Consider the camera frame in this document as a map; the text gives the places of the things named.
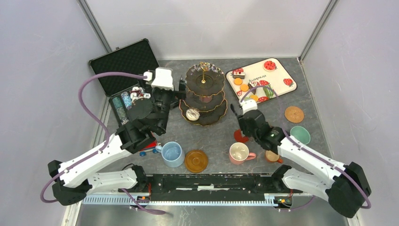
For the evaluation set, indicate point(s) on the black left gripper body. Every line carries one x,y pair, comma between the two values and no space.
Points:
162,100

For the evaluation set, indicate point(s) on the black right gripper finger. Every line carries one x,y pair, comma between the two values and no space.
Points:
233,110
245,139

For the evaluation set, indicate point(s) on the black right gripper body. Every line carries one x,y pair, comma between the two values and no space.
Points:
243,127

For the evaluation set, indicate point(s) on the white chocolate striped toy donut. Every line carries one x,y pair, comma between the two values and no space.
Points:
192,114

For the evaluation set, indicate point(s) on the chocolate cake slice toy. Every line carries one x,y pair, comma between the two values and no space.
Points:
253,84

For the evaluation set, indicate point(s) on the green toy cake roll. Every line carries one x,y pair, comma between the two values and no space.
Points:
269,92

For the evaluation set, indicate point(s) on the red strawberry toy tart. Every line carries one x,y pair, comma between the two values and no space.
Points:
269,66

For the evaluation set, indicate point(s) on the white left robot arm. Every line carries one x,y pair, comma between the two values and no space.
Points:
73,180

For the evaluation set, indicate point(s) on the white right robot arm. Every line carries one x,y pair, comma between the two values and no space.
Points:
344,186

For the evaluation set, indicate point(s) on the red round coaster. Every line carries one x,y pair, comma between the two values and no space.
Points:
237,135

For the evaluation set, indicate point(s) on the pink mug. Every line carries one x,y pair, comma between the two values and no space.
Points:
239,153

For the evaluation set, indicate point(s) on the orange toy macaron middle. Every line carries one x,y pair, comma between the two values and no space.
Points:
244,87

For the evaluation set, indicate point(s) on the orange toy macaron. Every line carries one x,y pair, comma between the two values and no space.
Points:
238,81
244,87
254,97

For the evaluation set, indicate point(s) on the orange toy macaron upper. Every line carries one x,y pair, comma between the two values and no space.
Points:
238,81

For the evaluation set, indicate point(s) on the orange toy macaron lower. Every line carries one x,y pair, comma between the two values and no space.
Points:
254,97

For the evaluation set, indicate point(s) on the three-tier black gold cake stand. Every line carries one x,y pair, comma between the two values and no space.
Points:
204,80

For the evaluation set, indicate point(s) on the small orange brown cup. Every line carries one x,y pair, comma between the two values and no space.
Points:
272,157

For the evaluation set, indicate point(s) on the red toy car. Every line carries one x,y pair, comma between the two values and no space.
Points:
151,148

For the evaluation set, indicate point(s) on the strawberry layer cake slice toy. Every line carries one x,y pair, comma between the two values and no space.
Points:
238,73

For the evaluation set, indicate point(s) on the light blue mug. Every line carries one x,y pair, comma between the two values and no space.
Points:
172,154

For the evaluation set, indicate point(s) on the woven rattan coaster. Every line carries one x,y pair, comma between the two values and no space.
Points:
294,114

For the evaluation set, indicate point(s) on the cream strawberry serving tray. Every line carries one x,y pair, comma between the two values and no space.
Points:
280,80

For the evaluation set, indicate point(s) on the mint green cup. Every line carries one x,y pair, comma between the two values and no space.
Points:
301,134

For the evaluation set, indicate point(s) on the black poker chip case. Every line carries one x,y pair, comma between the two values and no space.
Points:
124,78

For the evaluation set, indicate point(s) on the amber glass saucer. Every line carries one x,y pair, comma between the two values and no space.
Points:
196,161

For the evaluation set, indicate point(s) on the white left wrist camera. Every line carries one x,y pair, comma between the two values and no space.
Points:
160,78

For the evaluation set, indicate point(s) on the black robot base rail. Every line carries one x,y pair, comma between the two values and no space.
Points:
232,189

